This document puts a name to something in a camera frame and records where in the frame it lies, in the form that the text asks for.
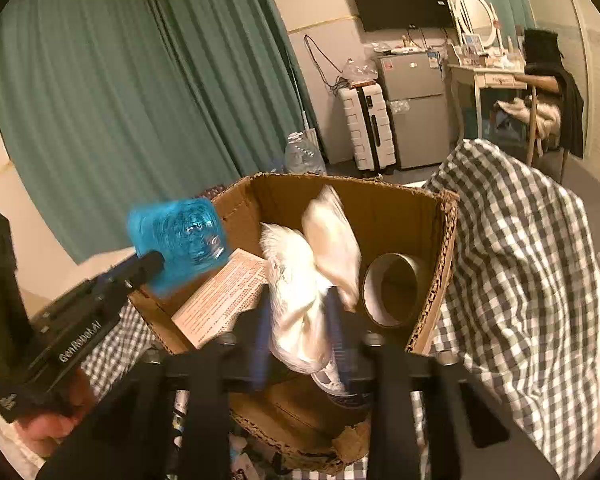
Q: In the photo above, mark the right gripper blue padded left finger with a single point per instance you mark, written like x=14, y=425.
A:
x=253, y=333

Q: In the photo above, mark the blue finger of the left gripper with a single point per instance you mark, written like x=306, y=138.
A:
x=127, y=274

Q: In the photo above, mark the oval white mirror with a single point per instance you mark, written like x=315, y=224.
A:
x=475, y=18

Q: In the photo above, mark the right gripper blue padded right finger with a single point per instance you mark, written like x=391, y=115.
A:
x=344, y=336

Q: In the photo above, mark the blue translucent plastic box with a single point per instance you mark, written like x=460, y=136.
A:
x=187, y=233

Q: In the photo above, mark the brown cardboard box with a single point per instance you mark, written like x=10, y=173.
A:
x=294, y=417

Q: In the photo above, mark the white tissue bag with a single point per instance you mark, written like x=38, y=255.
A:
x=301, y=267

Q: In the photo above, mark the green checkered bed cloth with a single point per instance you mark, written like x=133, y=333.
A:
x=520, y=309

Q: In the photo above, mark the clear water bottle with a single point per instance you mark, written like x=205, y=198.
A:
x=302, y=156

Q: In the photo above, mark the green curtain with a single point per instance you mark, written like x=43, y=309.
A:
x=106, y=105

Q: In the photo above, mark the printed paper leaflet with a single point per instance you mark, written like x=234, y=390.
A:
x=214, y=307

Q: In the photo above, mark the white tape roll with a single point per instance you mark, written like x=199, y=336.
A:
x=395, y=289

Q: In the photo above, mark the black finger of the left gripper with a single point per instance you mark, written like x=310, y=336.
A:
x=152, y=264

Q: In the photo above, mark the white suitcase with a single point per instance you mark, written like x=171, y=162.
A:
x=367, y=118

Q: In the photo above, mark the person's left hand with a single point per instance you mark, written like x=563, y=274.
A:
x=43, y=432

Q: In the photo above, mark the wooden chair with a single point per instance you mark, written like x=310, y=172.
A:
x=540, y=112

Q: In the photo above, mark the white dressing table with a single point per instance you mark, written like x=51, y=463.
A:
x=479, y=78

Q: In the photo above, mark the silver mini fridge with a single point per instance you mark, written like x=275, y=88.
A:
x=414, y=87

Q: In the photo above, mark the black wall television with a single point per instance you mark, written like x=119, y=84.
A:
x=404, y=14

